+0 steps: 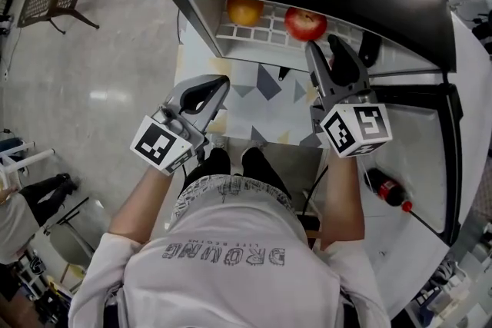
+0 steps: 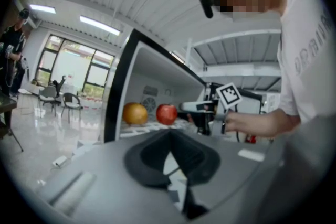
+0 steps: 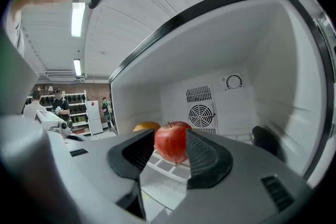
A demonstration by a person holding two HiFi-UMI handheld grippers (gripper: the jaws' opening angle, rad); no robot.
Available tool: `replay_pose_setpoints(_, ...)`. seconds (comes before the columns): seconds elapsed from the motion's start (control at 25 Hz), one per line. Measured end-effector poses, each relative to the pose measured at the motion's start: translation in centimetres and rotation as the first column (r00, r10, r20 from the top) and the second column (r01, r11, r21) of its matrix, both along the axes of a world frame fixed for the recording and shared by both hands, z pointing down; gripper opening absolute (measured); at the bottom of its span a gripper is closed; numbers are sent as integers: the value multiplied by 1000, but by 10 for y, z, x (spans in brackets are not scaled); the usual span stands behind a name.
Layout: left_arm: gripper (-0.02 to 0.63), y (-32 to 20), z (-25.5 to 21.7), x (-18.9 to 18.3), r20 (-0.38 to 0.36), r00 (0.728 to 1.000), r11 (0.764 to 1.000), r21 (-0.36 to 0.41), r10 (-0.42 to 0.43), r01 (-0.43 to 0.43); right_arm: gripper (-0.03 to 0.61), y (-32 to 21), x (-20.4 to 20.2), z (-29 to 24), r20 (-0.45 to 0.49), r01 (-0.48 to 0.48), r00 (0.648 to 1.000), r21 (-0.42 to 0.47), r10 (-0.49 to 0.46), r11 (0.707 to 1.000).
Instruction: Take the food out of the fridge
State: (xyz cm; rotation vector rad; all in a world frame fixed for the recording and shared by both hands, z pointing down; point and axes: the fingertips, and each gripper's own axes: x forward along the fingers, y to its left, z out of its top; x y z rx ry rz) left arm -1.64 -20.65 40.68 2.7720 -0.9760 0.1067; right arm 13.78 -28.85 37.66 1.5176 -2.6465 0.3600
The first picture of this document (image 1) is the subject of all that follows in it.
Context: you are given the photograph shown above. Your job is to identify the person's white printed t-shirt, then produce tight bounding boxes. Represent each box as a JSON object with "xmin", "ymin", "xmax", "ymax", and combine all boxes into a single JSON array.
[{"xmin": 68, "ymin": 174, "xmax": 390, "ymax": 328}]

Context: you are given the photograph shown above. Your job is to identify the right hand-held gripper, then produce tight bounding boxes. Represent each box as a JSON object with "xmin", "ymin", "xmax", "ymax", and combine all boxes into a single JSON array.
[{"xmin": 306, "ymin": 35, "xmax": 394, "ymax": 158}]

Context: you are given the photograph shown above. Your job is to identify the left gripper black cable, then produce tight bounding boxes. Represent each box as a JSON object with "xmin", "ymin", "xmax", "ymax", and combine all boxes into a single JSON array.
[{"xmin": 181, "ymin": 149, "xmax": 203, "ymax": 186}]

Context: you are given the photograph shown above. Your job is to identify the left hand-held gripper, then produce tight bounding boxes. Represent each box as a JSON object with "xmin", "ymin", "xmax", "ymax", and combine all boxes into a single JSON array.
[{"xmin": 129, "ymin": 75, "xmax": 231, "ymax": 177}]

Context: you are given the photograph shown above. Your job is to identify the person's black trousers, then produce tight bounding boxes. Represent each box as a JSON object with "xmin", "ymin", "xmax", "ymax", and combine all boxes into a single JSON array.
[{"xmin": 184, "ymin": 147, "xmax": 297, "ymax": 213}]

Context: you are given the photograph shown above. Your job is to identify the red apple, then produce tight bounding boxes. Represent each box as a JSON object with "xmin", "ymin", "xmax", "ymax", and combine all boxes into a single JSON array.
[{"xmin": 284, "ymin": 6, "xmax": 328, "ymax": 42}]

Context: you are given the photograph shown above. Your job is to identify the grey chair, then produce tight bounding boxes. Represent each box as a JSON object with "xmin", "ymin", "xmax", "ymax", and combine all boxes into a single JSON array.
[{"xmin": 44, "ymin": 197, "xmax": 105, "ymax": 281}]

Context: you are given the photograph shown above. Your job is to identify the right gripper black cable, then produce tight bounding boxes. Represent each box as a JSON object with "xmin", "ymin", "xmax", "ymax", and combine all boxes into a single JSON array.
[{"xmin": 303, "ymin": 164, "xmax": 330, "ymax": 220}]

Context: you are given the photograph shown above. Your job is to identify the orange fruit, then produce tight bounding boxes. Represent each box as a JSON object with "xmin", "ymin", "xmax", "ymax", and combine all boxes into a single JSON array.
[{"xmin": 226, "ymin": 0, "xmax": 265, "ymax": 27}]

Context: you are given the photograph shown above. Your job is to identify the white curved counter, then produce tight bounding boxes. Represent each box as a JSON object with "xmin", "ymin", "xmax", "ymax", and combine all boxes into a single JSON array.
[{"xmin": 357, "ymin": 11, "xmax": 492, "ymax": 320}]

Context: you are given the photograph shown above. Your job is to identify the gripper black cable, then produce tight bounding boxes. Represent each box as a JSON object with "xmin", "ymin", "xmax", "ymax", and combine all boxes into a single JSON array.
[
  {"xmin": 181, "ymin": 149, "xmax": 203, "ymax": 186},
  {"xmin": 303, "ymin": 164, "xmax": 330, "ymax": 220}
]

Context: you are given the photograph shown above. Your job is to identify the dark soda bottle red cap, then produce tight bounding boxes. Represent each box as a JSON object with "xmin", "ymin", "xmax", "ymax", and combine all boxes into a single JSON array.
[{"xmin": 363, "ymin": 167, "xmax": 414, "ymax": 213}]

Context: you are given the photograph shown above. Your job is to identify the person's left forearm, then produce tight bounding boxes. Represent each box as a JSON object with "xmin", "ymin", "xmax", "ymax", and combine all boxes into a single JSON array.
[{"xmin": 109, "ymin": 164, "xmax": 186, "ymax": 244}]

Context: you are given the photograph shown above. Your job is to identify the table with geometric patterned cloth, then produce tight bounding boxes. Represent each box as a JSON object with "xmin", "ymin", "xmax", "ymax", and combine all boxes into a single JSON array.
[{"xmin": 175, "ymin": 11, "xmax": 331, "ymax": 151}]

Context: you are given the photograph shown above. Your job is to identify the black object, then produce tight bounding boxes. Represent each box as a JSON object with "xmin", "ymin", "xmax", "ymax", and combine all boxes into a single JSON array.
[{"xmin": 359, "ymin": 30, "xmax": 382, "ymax": 68}]

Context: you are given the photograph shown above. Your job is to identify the person's right forearm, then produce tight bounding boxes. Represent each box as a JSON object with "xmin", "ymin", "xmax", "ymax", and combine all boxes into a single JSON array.
[{"xmin": 318, "ymin": 153, "xmax": 366, "ymax": 251}]

